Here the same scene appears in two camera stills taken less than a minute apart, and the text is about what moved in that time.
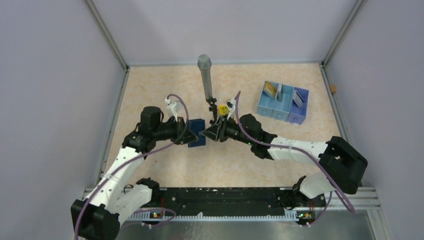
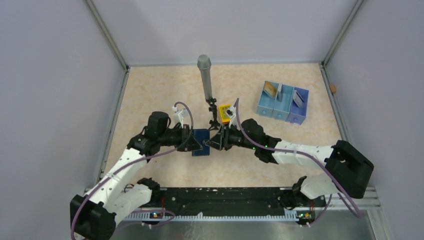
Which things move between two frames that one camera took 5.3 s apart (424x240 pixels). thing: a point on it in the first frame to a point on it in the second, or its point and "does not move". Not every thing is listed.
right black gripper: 221,124 to 216,141
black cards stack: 280,94 does not move
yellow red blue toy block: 223,110 does not move
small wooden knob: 333,88 does not move
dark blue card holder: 195,126 to 201,135
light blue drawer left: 266,103 does not move
